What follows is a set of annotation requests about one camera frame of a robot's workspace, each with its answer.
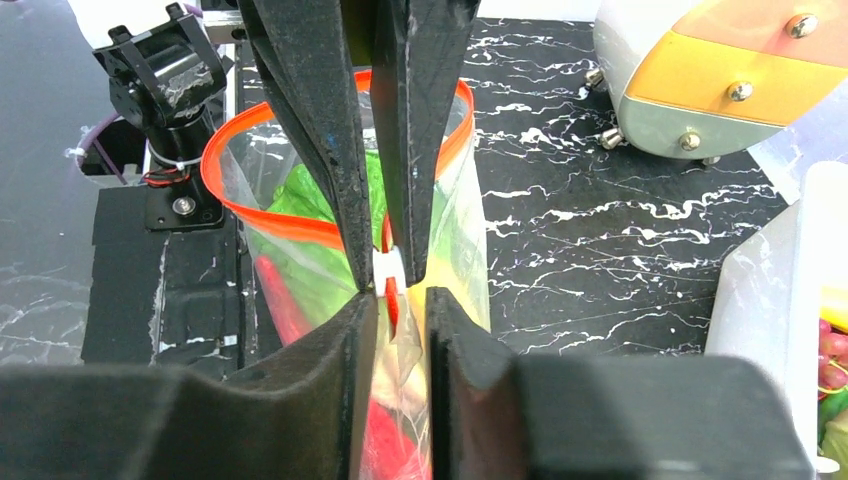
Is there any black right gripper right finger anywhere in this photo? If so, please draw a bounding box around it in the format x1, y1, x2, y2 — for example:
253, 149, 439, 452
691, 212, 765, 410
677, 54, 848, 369
426, 287, 815, 479

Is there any napa cabbage toy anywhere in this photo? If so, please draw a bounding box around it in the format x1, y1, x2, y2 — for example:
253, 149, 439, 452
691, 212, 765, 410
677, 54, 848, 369
246, 153, 356, 327

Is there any grape bunch toy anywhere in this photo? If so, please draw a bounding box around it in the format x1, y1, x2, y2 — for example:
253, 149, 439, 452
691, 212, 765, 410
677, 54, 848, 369
818, 319, 847, 399

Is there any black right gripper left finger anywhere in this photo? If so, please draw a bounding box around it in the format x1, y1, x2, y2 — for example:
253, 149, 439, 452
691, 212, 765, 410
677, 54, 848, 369
1, 293, 378, 479

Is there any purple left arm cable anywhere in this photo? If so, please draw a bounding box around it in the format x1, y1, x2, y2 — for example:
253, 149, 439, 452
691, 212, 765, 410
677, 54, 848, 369
64, 111, 130, 187

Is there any white plastic bin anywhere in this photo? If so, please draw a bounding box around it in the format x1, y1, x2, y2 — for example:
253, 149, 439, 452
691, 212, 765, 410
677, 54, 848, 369
704, 161, 847, 466

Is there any cream round drum appliance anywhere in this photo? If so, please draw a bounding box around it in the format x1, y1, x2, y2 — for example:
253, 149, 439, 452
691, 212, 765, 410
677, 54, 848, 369
585, 0, 847, 164

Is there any clear zip bag orange zipper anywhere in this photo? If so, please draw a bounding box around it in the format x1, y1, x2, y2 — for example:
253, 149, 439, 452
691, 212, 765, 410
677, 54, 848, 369
201, 83, 491, 479

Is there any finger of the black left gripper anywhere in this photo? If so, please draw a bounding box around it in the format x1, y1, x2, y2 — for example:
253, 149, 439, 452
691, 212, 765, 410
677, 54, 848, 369
370, 0, 479, 285
239, 0, 373, 291

